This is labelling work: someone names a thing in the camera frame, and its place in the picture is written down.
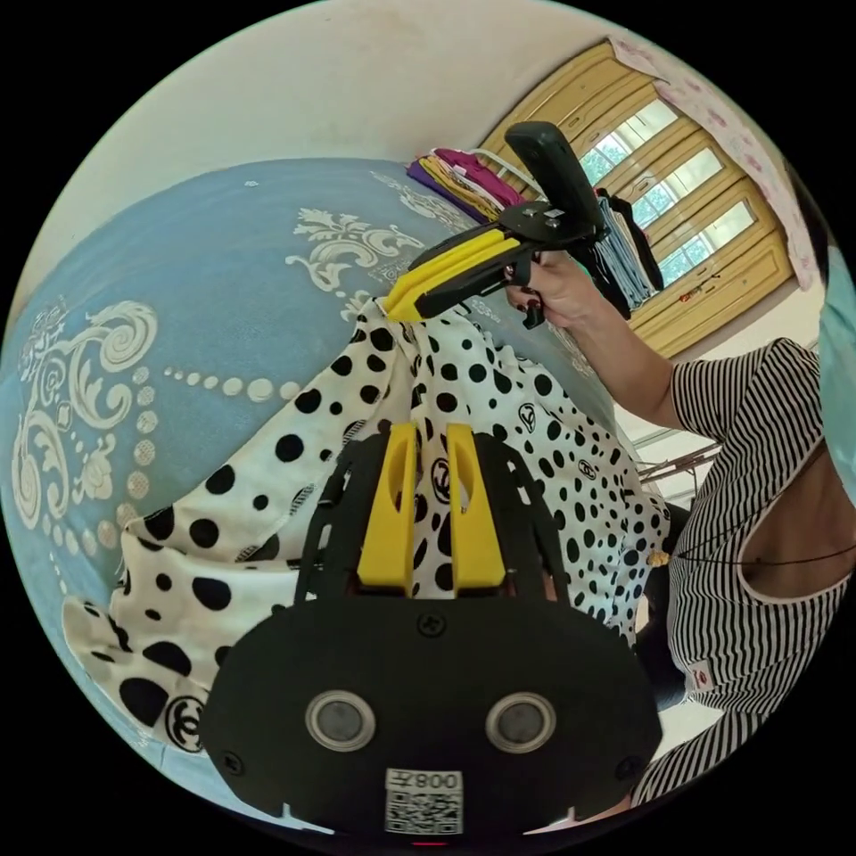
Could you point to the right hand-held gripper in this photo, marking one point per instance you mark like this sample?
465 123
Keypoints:
545 227

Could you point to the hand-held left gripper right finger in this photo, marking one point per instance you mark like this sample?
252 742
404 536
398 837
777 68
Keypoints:
473 528

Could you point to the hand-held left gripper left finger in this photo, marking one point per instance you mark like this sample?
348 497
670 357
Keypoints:
388 515

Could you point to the white polka dot t-shirt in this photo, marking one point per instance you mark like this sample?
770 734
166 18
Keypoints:
254 528

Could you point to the person's right forearm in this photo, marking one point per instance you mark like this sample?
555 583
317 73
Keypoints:
635 374

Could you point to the person's right hand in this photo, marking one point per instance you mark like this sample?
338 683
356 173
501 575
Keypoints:
575 294

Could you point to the colourful pile of clothes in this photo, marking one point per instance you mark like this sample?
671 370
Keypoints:
468 184

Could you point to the grey and black pile of clothes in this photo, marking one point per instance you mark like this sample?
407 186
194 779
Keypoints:
625 254

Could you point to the bed with blue patterned quilt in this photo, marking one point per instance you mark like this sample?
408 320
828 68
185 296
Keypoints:
221 267

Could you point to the yellow wooden window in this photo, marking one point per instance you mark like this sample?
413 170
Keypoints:
709 200

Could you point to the person's body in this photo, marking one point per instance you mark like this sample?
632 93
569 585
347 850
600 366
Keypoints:
749 508

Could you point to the pink floral curtain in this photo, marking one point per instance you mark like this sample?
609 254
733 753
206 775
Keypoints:
749 134

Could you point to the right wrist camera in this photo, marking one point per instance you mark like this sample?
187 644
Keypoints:
558 174

